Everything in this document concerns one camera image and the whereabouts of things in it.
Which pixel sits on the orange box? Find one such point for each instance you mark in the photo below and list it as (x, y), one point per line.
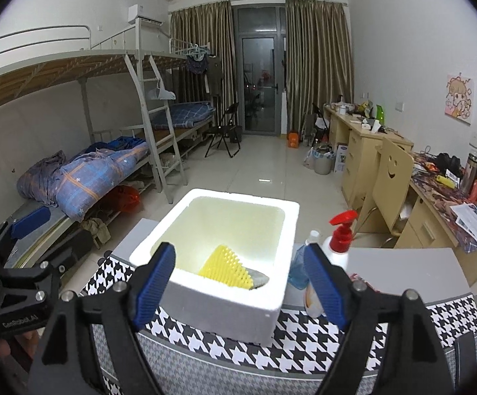
(294, 140)

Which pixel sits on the dark hanging clothes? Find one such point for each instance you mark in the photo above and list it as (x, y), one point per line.
(197, 66)

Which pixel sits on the green plastic bottle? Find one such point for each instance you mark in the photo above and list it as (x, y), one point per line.
(381, 114)

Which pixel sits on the blue plaid quilt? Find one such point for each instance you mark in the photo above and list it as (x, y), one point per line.
(90, 173)

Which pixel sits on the wooden desk with printed mat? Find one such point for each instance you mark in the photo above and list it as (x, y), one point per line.
(423, 230)

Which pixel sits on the brown curtain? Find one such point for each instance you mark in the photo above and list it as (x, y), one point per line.
(203, 41)
(319, 61)

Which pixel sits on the glass balcony door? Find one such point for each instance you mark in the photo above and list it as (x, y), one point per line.
(259, 86)

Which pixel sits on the red snack packet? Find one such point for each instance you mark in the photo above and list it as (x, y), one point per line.
(312, 303)

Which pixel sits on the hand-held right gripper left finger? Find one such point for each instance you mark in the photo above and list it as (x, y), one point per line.
(156, 282)

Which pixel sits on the grey trash bucket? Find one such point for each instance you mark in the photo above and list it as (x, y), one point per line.
(321, 162)

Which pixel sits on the white cooking pot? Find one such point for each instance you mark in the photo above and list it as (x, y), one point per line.
(342, 107)

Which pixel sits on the white clothes hanger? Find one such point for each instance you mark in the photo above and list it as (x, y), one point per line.
(162, 94)

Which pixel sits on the white foam box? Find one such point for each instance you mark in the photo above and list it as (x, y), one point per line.
(230, 312)

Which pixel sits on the printed paper sheets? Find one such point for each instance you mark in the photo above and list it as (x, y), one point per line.
(473, 222)

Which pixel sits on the yellow tube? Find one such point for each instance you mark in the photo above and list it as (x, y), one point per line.
(446, 181)

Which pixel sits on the black phone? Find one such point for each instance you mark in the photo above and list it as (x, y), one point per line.
(469, 354)

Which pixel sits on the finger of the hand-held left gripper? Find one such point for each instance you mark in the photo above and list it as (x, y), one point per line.
(28, 282)
(30, 222)

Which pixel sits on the clear spray bottle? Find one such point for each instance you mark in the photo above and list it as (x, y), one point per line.
(300, 269)

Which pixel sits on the grey sock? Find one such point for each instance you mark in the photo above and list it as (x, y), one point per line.
(260, 279)

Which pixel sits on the yellow spiky silicone brush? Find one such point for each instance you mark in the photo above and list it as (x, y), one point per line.
(226, 267)

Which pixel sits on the blue and white carton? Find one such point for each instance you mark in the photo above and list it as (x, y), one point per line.
(340, 157)

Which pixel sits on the red plastic bag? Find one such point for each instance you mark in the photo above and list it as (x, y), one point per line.
(126, 199)

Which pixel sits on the white air conditioner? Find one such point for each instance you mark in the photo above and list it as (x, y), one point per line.
(144, 14)

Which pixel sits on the wooden chair with smiley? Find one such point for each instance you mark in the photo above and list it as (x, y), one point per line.
(389, 185)

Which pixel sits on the blue plaid bedsheet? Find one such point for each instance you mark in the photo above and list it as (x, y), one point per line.
(185, 113)

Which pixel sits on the olive green cloth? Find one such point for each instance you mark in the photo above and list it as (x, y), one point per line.
(96, 230)

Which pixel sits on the white metal bunk bed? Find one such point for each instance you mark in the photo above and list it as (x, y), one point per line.
(164, 59)
(57, 63)

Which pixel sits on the houndstooth table mat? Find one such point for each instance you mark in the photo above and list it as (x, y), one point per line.
(222, 349)

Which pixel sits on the black bag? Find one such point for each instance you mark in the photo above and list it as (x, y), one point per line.
(447, 164)

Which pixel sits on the white pump bottle red cap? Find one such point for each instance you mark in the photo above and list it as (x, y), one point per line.
(338, 257)

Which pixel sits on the light wooden desk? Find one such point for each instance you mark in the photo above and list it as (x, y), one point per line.
(360, 152)

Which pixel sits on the pink cartoon wall poster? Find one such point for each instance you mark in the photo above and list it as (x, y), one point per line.
(459, 98)

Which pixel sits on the black folding chair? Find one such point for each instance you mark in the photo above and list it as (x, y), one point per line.
(227, 131)

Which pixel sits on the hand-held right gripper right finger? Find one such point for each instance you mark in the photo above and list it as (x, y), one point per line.
(324, 286)

